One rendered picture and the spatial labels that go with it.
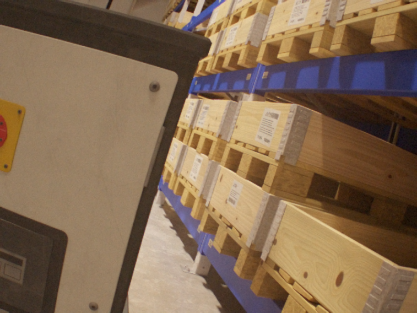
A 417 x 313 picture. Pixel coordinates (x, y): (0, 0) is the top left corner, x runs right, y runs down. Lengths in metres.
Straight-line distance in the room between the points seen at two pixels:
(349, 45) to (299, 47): 0.51
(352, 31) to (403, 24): 0.37
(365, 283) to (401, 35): 0.70
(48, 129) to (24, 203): 0.07
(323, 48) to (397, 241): 0.84
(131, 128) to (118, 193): 0.05
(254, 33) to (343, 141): 1.14
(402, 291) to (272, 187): 0.92
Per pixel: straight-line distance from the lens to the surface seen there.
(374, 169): 2.02
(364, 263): 1.17
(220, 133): 2.79
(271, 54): 2.54
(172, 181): 3.69
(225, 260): 2.32
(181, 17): 7.62
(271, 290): 1.73
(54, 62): 0.41
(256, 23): 2.88
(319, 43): 1.90
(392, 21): 1.43
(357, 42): 1.74
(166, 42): 0.41
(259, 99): 2.77
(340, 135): 1.92
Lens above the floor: 0.77
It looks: 3 degrees down
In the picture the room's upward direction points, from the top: 18 degrees clockwise
